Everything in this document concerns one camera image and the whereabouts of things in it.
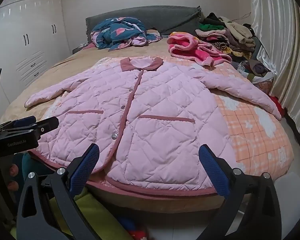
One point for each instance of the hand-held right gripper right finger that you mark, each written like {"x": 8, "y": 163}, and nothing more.
{"x": 213, "y": 173}

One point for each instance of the white satin curtain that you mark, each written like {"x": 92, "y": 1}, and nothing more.
{"x": 285, "y": 42}

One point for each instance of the bed with tan sheet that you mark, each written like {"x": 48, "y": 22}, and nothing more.
{"x": 77, "y": 62}

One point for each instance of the orange checked fleece blanket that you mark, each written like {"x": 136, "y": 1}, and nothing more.
{"x": 252, "y": 135}

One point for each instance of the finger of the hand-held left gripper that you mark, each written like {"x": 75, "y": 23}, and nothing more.
{"x": 23, "y": 122}
{"x": 43, "y": 127}

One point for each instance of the pile of folded clothes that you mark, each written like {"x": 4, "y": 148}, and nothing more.
{"x": 230, "y": 35}

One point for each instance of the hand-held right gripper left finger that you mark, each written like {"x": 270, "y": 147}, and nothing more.
{"x": 86, "y": 170}

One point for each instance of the red and blue cloth item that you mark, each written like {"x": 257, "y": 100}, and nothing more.
{"x": 137, "y": 232}

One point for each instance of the yellow-green cloth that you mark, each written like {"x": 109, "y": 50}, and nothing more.
{"x": 102, "y": 217}

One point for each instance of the pink pillow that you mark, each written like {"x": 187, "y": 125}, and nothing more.
{"x": 88, "y": 45}

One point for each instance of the red cloth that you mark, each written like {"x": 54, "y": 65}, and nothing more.
{"x": 277, "y": 103}

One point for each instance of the white wardrobe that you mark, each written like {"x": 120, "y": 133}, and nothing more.
{"x": 27, "y": 30}

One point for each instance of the person's left hand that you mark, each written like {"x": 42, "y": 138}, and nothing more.
{"x": 13, "y": 171}

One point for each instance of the teal flamingo print quilt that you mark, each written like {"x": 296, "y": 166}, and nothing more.
{"x": 115, "y": 30}

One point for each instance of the pink quilted jacket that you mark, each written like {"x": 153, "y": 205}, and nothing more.
{"x": 150, "y": 105}

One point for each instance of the pink fleece garment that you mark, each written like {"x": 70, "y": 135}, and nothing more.
{"x": 187, "y": 47}

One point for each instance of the teal cloth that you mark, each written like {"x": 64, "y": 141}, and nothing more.
{"x": 32, "y": 165}

